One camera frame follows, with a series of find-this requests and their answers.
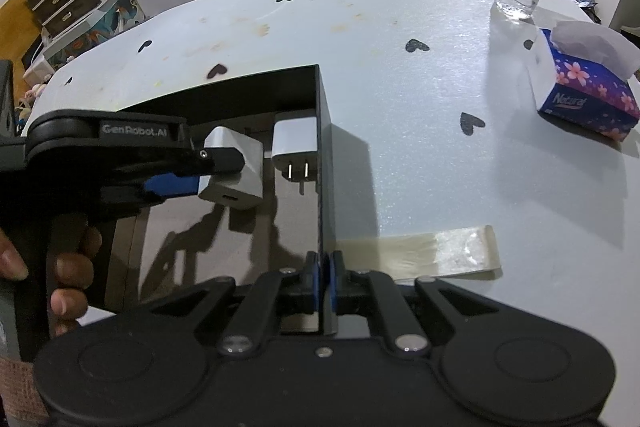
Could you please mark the white charger without prongs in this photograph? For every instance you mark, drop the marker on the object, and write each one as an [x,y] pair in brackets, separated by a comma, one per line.
[235,177]

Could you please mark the black box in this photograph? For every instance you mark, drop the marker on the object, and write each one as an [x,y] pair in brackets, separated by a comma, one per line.
[305,92]

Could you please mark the white charger with prongs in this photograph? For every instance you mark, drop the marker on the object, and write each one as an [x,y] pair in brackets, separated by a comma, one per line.
[295,139]

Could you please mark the crumpled clear wrapper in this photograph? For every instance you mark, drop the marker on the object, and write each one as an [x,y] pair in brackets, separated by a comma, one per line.
[450,252]

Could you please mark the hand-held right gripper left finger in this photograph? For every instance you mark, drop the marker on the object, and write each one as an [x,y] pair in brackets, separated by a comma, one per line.
[312,283]

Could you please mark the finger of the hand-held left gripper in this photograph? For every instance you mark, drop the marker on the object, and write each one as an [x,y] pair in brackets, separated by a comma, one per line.
[167,186]
[200,158]

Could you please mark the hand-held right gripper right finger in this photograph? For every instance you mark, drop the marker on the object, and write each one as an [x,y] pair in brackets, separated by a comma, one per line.
[331,283]

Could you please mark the patterned storage box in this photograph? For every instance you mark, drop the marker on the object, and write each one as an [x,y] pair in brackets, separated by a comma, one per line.
[100,27]

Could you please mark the blue floral tissue box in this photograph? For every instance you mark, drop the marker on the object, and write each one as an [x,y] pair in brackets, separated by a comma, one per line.
[590,92]

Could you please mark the brown woven band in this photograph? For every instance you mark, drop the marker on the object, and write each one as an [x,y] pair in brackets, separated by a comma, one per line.
[20,387]

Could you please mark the person's left hand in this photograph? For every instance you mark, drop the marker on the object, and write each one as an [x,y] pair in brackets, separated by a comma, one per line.
[75,269]

